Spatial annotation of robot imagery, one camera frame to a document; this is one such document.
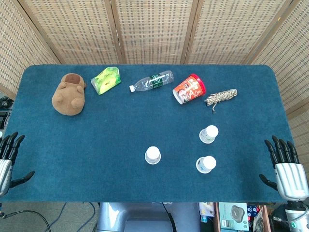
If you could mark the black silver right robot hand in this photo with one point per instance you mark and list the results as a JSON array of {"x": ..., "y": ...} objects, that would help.
[{"x": 290, "y": 177}]

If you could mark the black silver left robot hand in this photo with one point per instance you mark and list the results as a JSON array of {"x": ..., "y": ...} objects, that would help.
[{"x": 5, "y": 169}]

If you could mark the white paper cup blue flower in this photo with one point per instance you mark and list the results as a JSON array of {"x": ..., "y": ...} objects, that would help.
[{"x": 206, "y": 164}]

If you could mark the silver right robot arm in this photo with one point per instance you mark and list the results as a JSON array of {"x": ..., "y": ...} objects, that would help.
[{"x": 295, "y": 217}]

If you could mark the dark patterned bag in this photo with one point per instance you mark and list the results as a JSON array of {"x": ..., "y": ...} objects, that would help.
[{"x": 258, "y": 221}]

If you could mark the teal product box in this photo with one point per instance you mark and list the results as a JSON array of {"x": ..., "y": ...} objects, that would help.
[{"x": 233, "y": 215}]

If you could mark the brown wooden crate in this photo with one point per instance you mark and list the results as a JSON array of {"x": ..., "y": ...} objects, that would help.
[{"x": 216, "y": 217}]

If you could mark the white yellow packet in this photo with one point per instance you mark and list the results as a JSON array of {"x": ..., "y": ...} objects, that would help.
[{"x": 206, "y": 210}]

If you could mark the brown plush toy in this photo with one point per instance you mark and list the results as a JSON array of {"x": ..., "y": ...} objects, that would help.
[{"x": 68, "y": 99}]

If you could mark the blue table cloth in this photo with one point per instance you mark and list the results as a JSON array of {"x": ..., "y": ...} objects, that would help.
[{"x": 108, "y": 145}]

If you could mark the grey robot torso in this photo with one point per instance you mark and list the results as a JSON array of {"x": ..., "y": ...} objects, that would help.
[{"x": 116, "y": 217}]

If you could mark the red instant noodle cup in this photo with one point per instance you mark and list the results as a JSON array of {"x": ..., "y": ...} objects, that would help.
[{"x": 189, "y": 90}]

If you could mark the green tissue pack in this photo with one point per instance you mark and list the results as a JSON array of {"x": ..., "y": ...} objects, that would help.
[{"x": 106, "y": 81}]

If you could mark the white paper cup green print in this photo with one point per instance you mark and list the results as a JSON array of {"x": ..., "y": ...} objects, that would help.
[{"x": 152, "y": 154}]

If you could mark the clear plastic water bottle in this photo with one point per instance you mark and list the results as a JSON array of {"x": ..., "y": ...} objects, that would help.
[{"x": 154, "y": 82}]

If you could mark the woven bamboo folding screen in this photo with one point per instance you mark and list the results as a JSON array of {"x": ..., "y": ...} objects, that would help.
[{"x": 154, "y": 29}]

